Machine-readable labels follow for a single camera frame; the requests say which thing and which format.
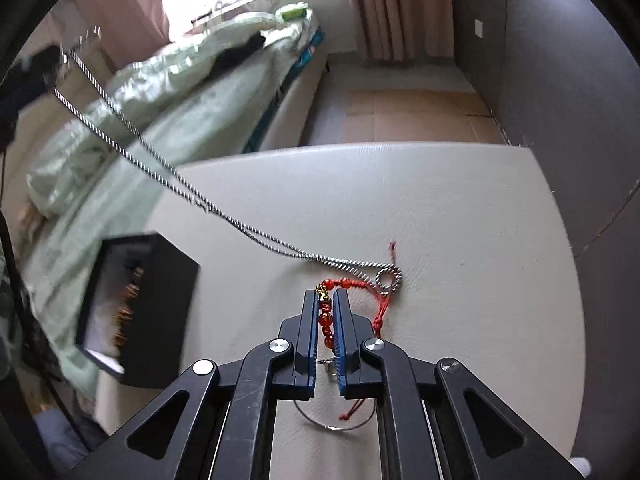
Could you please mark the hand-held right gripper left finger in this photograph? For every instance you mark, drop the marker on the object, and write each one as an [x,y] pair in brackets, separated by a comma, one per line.
[311,330]

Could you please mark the pink pillow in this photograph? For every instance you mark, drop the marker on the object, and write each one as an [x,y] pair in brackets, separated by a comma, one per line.
[31,220]

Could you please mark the white wall socket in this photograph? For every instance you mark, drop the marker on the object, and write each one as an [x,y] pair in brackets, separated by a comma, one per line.
[479,28]

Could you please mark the black cloth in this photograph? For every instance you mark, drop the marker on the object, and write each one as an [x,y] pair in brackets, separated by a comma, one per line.
[237,55]

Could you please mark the white low table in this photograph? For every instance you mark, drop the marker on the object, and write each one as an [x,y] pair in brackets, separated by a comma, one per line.
[475,235]

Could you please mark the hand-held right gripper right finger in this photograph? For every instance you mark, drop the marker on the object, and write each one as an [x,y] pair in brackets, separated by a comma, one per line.
[342,335]

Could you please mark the thin silver bangle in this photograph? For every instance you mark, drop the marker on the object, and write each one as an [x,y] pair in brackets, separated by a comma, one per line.
[330,428]

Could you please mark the green tissue pack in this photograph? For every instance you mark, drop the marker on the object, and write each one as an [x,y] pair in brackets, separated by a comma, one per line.
[295,11]

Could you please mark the person's left leg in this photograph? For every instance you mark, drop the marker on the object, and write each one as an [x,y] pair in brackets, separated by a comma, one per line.
[60,430]

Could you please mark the pink curtain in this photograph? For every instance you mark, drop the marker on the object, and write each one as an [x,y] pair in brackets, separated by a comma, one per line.
[130,5]
[395,10]

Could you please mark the black jewelry box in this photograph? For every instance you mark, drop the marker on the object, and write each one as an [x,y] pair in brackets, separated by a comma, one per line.
[160,320]

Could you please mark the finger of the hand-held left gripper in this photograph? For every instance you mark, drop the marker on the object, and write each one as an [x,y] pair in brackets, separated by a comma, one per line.
[45,57]

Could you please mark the light green duvet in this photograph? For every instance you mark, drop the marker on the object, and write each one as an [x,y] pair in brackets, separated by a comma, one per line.
[150,85]

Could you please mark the green bedsheet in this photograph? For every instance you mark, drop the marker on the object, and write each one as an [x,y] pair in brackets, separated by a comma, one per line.
[225,110]

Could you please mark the small silver earring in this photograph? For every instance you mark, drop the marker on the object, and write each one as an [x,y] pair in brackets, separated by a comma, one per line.
[327,364]

